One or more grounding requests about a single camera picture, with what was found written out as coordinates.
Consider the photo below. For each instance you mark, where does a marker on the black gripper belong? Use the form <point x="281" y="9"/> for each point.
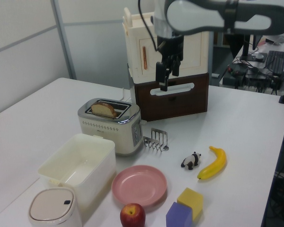
<point x="171" y="46"/>

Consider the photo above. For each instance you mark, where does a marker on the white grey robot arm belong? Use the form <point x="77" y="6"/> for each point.
<point x="203" y="16"/>

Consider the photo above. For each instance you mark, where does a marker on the cream toaster lever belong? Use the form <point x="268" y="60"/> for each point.
<point x="143" y="122"/>

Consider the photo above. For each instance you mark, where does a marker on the cream two-slot toaster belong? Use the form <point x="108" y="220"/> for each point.
<point x="104" y="132"/>

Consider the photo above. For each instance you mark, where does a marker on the dark brown drawer box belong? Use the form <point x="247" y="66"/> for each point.
<point x="191" y="104"/>

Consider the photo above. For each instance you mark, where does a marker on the cream wooden cabinet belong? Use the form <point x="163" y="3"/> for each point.
<point x="135" y="47"/>

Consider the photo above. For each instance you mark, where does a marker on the metal toast rack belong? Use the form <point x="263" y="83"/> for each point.
<point x="156" y="142"/>

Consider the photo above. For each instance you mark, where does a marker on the bread slice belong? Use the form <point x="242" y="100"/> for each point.
<point x="103" y="110"/>

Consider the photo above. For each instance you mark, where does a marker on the black monitor stand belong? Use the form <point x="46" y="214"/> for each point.
<point x="247" y="47"/>

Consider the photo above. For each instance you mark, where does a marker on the panda toy figure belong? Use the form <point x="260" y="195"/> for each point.
<point x="191" y="161"/>

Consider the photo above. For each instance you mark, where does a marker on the yellow banana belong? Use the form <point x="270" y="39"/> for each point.
<point x="215" y="165"/>

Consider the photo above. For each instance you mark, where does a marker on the black keyboard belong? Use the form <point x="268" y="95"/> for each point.
<point x="276" y="62"/>

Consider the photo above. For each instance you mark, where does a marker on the pink plate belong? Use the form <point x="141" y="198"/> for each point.
<point x="139" y="184"/>

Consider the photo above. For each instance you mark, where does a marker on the yellow foam cube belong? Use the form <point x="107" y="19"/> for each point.
<point x="191" y="201"/>

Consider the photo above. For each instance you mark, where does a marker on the white plastic storage box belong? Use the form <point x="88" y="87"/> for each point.
<point x="85" y="175"/>

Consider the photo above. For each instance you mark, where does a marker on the purple foam cube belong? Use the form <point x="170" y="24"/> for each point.
<point x="178" y="216"/>

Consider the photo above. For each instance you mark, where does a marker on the red apple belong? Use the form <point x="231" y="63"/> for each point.
<point x="132" y="216"/>

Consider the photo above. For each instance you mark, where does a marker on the small beige lidded bin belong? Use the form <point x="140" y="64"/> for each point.
<point x="52" y="208"/>

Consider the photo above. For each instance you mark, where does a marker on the grey partition post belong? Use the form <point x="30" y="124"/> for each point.
<point x="65" y="40"/>

